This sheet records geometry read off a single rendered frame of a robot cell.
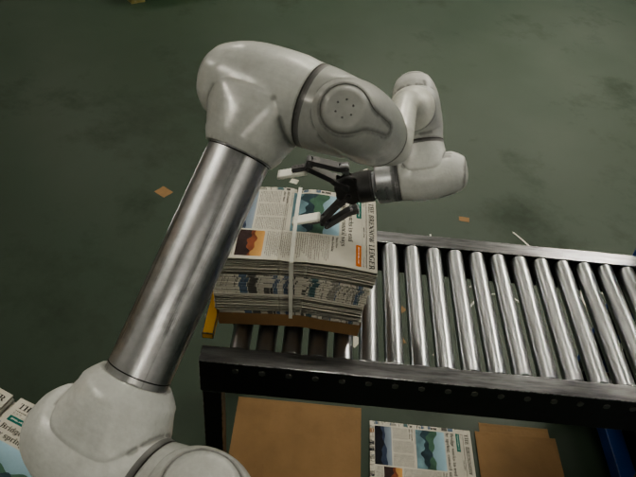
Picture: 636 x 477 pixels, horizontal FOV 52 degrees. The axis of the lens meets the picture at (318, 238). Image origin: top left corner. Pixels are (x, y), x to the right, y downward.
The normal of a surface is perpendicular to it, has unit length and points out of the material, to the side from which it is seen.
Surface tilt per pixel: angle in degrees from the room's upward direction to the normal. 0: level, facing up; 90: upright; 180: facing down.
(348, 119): 48
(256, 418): 0
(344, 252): 4
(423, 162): 43
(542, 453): 0
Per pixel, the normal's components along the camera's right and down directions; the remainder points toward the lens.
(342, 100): -0.18, 0.02
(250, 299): -0.06, 0.66
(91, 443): -0.19, -0.23
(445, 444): 0.08, -0.75
